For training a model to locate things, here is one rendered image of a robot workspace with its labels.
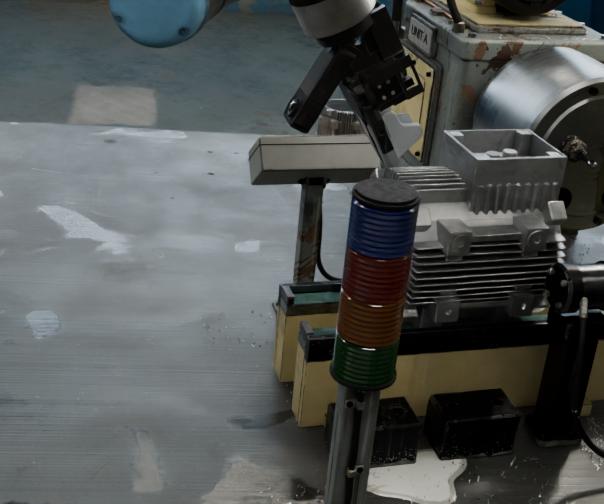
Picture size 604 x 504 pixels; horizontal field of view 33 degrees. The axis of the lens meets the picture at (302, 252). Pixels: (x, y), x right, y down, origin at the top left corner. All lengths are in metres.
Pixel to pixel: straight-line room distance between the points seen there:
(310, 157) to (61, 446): 0.50
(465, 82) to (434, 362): 0.59
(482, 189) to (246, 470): 0.43
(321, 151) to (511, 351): 0.37
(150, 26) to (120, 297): 0.60
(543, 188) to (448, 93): 0.53
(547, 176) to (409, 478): 0.40
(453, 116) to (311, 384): 0.66
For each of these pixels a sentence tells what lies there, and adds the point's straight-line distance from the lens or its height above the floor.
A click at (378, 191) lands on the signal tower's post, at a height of 1.22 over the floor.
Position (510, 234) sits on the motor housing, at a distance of 1.24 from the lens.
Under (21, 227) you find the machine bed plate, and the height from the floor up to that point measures 0.80.
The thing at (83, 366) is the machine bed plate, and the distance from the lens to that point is 1.40.
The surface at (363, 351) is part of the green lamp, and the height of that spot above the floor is 1.07.
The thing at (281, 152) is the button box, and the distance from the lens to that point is 1.39.
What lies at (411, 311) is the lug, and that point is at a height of 0.96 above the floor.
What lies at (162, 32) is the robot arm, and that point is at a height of 1.29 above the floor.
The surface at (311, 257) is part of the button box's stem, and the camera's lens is 1.48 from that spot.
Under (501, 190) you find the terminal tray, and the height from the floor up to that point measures 1.11.
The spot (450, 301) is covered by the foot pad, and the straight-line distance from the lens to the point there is 1.23.
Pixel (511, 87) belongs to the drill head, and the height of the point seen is 1.11.
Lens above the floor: 1.55
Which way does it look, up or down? 26 degrees down
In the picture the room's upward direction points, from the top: 5 degrees clockwise
